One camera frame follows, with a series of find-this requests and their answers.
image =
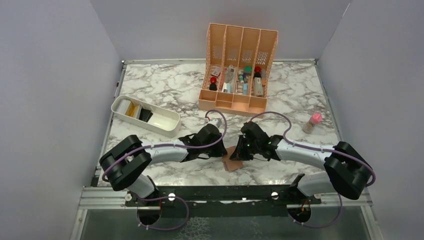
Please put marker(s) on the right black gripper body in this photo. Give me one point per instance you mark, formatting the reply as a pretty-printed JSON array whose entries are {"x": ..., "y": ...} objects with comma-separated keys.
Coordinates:
[{"x": 245, "y": 150}]

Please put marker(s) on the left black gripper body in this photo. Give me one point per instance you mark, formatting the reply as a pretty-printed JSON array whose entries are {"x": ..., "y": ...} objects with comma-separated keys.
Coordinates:
[{"x": 215, "y": 151}]

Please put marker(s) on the brown leather card holder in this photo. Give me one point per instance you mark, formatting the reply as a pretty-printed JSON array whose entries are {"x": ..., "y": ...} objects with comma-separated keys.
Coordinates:
[{"x": 231, "y": 165}]

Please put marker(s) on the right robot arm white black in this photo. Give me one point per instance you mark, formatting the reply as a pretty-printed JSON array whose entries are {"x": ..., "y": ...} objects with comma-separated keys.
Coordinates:
[{"x": 344, "y": 171}]

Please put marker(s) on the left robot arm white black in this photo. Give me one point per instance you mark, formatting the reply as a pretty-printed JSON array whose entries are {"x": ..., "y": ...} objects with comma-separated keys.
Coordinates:
[{"x": 124, "y": 164}]

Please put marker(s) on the stack of cards in tray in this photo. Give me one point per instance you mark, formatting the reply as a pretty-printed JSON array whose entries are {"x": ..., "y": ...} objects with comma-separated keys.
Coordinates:
[{"x": 130, "y": 109}]

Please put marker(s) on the white plastic tray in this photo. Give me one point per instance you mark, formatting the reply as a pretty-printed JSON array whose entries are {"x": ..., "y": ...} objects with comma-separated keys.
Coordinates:
[{"x": 164, "y": 122}]

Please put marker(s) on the red black stamp left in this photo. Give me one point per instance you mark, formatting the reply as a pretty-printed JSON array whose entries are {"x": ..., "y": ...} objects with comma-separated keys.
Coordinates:
[{"x": 213, "y": 84}]

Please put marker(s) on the red black stamp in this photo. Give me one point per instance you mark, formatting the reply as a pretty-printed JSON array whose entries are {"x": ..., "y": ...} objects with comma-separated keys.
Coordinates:
[
  {"x": 257, "y": 72},
  {"x": 213, "y": 84}
]

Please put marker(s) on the pink cap small bottle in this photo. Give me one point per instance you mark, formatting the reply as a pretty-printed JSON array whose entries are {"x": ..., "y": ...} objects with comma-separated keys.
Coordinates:
[{"x": 313, "y": 121}]

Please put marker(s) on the red black stamp right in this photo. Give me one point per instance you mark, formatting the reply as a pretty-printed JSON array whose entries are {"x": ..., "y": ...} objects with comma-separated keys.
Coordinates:
[{"x": 257, "y": 72}]

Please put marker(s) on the green cap bottle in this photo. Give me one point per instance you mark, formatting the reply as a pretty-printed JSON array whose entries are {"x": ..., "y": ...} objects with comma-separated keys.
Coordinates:
[{"x": 247, "y": 70}]

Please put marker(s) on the peach desk organizer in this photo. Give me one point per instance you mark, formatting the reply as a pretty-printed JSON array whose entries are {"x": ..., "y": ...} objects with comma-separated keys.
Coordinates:
[{"x": 230, "y": 48}]

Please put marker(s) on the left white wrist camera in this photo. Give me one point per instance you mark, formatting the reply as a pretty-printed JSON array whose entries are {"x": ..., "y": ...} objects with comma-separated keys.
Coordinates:
[{"x": 217, "y": 122}]

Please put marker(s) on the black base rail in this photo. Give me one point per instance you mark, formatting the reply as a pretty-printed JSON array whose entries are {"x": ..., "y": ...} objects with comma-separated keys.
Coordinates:
[{"x": 221, "y": 201}]

